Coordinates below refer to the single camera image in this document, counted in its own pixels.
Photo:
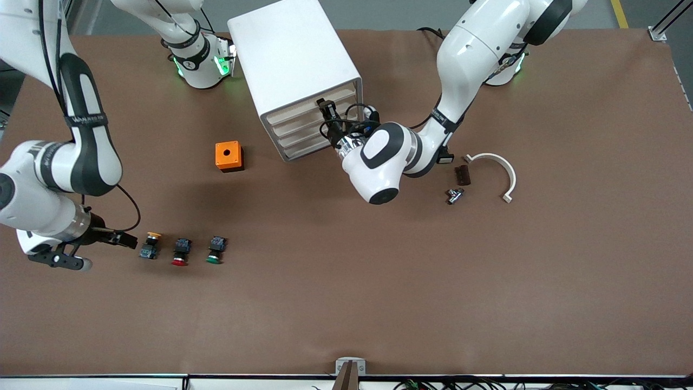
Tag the green push button switch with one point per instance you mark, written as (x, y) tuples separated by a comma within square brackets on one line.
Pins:
[(216, 250)]

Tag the aluminium frame profile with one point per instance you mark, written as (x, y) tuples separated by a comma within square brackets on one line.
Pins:
[(658, 33)]

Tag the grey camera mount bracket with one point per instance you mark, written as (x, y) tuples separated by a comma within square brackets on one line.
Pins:
[(341, 365)]

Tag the yellow push button switch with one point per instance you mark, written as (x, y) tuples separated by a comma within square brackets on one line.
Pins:
[(150, 246)]

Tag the brown camera mount bar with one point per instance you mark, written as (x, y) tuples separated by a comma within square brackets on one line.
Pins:
[(346, 379)]

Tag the white curved plastic bracket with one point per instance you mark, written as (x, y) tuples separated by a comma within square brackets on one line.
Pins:
[(505, 163)]

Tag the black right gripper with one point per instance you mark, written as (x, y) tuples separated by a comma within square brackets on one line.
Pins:
[(98, 232)]

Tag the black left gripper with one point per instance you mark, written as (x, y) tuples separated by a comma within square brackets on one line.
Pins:
[(335, 131)]

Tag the brown terminal block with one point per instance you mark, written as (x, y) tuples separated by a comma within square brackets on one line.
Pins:
[(463, 175)]

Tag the black switch with white face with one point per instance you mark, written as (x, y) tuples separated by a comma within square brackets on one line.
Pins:
[(447, 158)]

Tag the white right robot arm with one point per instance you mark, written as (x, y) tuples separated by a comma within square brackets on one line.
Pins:
[(32, 179)]

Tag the orange button enclosure box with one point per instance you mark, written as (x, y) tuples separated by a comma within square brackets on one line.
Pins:
[(228, 156)]

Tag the red push button switch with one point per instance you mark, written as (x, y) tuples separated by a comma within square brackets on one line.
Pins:
[(182, 252)]

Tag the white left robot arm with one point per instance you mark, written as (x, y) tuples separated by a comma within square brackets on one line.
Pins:
[(487, 49)]

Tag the silver metal selector switch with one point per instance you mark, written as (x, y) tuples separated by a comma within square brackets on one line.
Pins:
[(455, 196)]

